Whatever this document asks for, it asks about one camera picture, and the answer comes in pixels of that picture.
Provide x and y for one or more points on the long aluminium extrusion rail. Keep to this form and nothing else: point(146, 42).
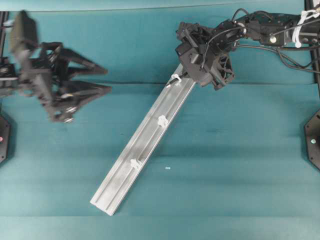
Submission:
point(142, 144)

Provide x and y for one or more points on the black frame post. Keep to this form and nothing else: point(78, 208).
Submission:
point(3, 30)
point(315, 51)

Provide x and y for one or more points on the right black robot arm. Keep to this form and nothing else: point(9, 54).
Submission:
point(279, 31)

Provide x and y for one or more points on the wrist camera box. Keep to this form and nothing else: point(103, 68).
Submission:
point(23, 35)
point(192, 61)

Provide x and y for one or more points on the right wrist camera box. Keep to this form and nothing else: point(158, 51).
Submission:
point(192, 61)

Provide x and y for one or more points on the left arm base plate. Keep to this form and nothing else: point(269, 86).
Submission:
point(5, 129)

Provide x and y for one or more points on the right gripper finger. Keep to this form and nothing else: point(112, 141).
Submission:
point(222, 71)
point(192, 35)

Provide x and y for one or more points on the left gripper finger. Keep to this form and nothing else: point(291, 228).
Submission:
point(88, 67)
point(73, 95)

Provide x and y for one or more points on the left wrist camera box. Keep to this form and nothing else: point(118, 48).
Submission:
point(23, 35)

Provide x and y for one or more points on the right black frame post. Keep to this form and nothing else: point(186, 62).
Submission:
point(315, 51)

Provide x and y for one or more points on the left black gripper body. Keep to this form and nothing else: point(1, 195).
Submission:
point(36, 76)

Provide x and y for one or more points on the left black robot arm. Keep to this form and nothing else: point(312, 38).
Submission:
point(10, 80)

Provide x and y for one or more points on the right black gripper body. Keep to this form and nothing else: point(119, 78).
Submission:
point(223, 38)

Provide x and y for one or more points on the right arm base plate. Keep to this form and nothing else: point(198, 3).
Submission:
point(312, 138)

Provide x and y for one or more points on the left black frame post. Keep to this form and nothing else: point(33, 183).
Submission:
point(3, 30)

